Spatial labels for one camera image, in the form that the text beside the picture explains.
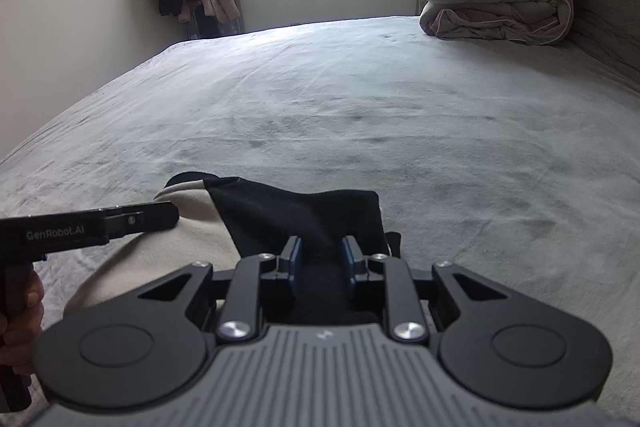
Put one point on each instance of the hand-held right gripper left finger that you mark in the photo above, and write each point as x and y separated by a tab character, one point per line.
292	257

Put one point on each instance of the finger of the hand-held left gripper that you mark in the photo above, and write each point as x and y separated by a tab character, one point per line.
150	217

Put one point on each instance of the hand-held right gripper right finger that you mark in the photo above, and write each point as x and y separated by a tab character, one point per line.
350	257

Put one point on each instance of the black and cream raglan shirt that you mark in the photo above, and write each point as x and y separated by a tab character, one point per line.
280	212

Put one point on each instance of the person's left hand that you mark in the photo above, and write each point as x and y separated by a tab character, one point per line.
20	342

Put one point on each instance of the bed with grey sheet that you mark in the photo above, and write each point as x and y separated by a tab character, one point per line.
350	107

